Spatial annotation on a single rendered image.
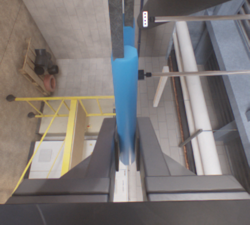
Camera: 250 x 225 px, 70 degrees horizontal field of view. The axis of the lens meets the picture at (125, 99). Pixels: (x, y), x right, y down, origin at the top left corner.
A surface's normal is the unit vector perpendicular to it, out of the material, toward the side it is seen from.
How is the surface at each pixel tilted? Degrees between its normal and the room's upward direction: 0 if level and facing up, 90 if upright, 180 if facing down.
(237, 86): 90
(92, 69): 90
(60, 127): 90
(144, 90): 90
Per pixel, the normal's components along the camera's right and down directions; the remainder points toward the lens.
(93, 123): -0.02, -0.44
